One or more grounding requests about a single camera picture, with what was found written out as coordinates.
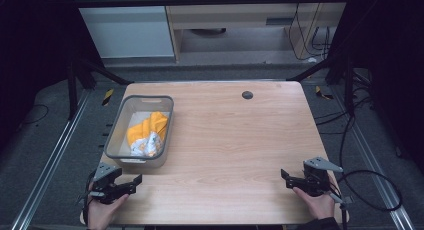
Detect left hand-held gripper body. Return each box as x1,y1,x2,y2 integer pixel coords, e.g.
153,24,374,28
77,161,125,205

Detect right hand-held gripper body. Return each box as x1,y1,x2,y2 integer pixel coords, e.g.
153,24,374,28
301,156,354,205

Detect beige plastic basket grey rim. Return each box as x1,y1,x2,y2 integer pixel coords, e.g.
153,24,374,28
103,94,175,169

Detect orange and white cloth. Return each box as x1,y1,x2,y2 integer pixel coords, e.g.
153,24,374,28
126,110,170,158

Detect person's right hand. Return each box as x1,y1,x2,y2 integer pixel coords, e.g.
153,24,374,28
292,186,336,221

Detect person's left hand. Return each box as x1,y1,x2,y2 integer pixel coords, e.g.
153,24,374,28
86,192,130,230

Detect yellow black hazard tape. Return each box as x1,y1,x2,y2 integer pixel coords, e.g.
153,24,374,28
314,85,335,101
101,87,115,107

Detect white cabinet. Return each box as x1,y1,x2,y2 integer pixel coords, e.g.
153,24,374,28
69,0,175,60

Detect black curtain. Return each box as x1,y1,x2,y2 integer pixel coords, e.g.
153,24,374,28
327,0,424,175
0,0,103,154

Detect light wooden desk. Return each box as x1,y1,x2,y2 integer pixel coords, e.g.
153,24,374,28
161,0,352,63

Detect aluminium floor rail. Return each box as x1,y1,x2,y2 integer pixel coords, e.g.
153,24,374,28
329,85,417,230
10,89,93,230

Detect black floor cables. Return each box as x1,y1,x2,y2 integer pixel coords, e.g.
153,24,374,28
314,69,375,136

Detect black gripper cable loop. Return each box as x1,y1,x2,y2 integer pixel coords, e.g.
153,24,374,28
335,169,404,230

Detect thin black floor cable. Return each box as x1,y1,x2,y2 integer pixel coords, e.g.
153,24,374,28
19,103,50,126

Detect black metal frame strut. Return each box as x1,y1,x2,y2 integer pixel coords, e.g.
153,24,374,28
285,55,356,118
67,57,135,122

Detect black cables under desk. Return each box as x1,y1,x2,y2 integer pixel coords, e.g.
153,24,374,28
287,0,335,62

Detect black horizontal frame bar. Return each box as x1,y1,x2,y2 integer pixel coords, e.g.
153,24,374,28
71,0,352,9

